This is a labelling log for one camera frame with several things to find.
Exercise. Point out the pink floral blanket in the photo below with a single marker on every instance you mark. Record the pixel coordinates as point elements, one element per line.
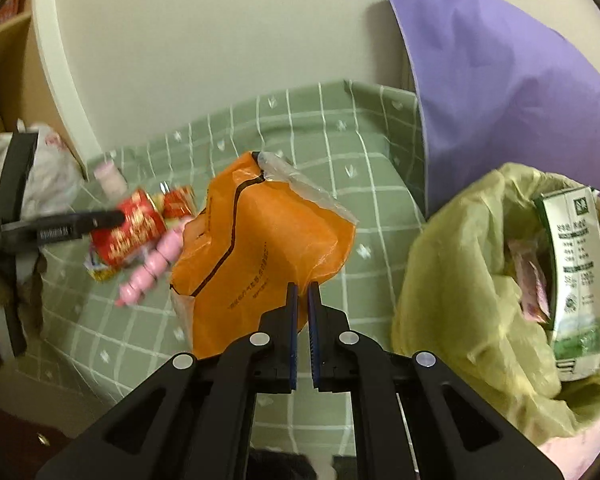
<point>580,452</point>

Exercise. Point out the yellow-lined trash bin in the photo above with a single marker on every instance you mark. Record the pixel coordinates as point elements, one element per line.
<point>455,310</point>

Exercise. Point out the small yellow wrapper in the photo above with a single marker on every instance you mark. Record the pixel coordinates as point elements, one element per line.
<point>97,269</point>

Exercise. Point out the green checked tablecloth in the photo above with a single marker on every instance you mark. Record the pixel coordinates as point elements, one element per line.
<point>355,185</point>

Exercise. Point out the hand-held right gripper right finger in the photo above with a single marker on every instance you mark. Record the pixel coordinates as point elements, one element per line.
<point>314,340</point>

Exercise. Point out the red snack packet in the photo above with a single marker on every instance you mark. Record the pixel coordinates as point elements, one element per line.
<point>130,240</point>

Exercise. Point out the small pink bottle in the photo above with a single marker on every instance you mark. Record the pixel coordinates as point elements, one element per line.
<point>111,180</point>

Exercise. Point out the red yellow wrapper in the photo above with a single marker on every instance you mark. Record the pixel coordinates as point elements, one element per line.
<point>180,202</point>

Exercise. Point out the pink beaded toy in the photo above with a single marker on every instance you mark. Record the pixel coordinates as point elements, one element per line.
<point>150,265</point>

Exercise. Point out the white plastic bag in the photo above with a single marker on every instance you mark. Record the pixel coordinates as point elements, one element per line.
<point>55,170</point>

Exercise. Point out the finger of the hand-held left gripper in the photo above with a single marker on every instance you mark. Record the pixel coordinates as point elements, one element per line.
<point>95,217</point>
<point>55,235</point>

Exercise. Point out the purple pillow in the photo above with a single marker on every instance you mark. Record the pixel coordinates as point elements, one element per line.
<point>490,85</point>

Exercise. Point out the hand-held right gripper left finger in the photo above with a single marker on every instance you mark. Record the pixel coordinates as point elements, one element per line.
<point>292,340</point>

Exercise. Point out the orange snack bag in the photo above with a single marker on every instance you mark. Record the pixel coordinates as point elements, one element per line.
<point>260,240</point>

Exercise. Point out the wooden shelf unit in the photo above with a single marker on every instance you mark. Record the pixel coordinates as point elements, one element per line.
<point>25,75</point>

